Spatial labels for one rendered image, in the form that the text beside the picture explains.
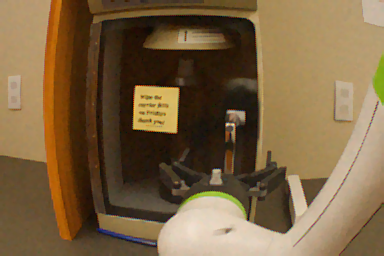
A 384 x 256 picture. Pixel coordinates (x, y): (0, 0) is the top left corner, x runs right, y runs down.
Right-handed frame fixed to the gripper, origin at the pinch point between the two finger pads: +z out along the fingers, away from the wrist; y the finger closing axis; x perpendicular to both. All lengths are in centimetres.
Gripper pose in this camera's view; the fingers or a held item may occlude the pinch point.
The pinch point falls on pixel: (229, 160)
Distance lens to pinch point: 97.0
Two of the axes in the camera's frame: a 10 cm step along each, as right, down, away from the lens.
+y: -9.9, -0.4, 1.3
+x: -0.1, 9.6, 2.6
